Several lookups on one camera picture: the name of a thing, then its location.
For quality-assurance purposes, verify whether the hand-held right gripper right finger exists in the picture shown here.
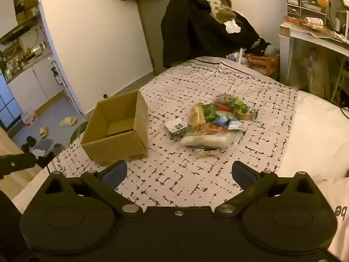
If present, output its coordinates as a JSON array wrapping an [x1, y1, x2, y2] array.
[[214, 160, 314, 219]]

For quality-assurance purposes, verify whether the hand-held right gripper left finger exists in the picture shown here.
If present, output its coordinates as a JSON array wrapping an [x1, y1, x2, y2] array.
[[41, 160, 144, 219]]

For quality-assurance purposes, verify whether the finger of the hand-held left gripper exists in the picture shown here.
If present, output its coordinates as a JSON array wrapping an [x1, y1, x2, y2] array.
[[0, 151, 38, 181]]

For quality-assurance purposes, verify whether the brown cardboard box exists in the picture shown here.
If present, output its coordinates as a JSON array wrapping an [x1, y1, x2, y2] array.
[[80, 90, 149, 167]]

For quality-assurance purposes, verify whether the green white cow-print packet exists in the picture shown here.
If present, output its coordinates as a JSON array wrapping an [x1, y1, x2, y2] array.
[[234, 106, 259, 121]]

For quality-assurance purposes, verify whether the black shoe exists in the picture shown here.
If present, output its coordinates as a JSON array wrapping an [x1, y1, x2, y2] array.
[[21, 136, 37, 154]]

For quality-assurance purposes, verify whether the grey slipper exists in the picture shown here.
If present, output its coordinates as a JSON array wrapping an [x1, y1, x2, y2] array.
[[35, 139, 64, 157]]

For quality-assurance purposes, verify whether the small clear brown packet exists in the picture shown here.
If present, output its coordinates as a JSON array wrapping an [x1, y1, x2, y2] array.
[[195, 147, 220, 158]]

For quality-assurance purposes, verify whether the pink plastic bag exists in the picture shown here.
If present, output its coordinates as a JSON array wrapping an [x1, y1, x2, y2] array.
[[22, 111, 39, 127]]

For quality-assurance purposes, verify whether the small blue white packet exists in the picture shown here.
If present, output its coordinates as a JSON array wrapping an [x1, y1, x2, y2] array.
[[228, 119, 246, 131]]

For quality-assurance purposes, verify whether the long white snack packet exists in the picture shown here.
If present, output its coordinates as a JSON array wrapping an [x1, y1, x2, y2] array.
[[181, 132, 232, 148]]

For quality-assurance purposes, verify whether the orange snack packet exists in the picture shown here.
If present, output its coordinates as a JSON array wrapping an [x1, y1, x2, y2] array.
[[202, 124, 228, 134]]

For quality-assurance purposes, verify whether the dark green leaf-print packet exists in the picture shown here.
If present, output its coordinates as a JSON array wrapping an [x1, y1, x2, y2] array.
[[202, 103, 219, 122]]

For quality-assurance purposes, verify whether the light green snack packet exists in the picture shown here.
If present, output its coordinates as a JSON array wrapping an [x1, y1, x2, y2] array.
[[228, 97, 246, 108]]

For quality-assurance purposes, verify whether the clear breadstick packet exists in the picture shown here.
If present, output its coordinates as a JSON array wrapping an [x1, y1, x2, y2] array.
[[189, 103, 205, 127]]

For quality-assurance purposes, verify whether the white label dark packet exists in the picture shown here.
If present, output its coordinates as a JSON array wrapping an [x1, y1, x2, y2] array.
[[165, 119, 195, 141]]

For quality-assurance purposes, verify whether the white duvet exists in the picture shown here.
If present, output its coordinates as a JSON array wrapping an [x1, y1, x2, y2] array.
[[278, 90, 349, 181]]

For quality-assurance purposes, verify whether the white kitchen cabinet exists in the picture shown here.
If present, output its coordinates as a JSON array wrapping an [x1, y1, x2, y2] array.
[[5, 52, 67, 107]]

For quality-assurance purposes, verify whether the white spray bottle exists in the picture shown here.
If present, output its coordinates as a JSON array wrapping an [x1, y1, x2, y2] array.
[[51, 67, 62, 85]]

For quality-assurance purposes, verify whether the white printed shirt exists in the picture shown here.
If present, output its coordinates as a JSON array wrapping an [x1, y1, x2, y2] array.
[[313, 177, 349, 262]]

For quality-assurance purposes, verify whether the orange plastic basket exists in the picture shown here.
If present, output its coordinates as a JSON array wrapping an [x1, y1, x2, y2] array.
[[243, 53, 281, 77]]

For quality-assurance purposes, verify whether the translucent plastic bag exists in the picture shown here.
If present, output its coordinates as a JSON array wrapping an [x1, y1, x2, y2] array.
[[296, 41, 336, 99]]

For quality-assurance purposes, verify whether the white desk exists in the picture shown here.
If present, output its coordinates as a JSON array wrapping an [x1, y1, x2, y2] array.
[[279, 22, 349, 110]]

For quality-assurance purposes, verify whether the olive door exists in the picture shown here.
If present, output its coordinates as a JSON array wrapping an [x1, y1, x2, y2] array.
[[136, 0, 175, 76]]

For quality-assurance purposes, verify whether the white crumpled cloth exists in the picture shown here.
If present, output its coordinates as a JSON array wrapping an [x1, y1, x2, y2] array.
[[225, 19, 242, 34]]

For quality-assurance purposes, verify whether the black coat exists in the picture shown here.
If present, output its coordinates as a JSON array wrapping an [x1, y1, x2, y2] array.
[[161, 0, 270, 69]]

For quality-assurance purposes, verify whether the pink white packet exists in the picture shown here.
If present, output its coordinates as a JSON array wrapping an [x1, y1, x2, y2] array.
[[304, 17, 325, 29]]

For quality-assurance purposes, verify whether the checkered olive scarf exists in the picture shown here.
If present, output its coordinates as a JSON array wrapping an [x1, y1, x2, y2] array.
[[183, 0, 238, 24]]

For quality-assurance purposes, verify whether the clear drawer organizer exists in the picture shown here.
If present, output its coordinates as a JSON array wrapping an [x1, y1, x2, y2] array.
[[286, 0, 328, 19]]

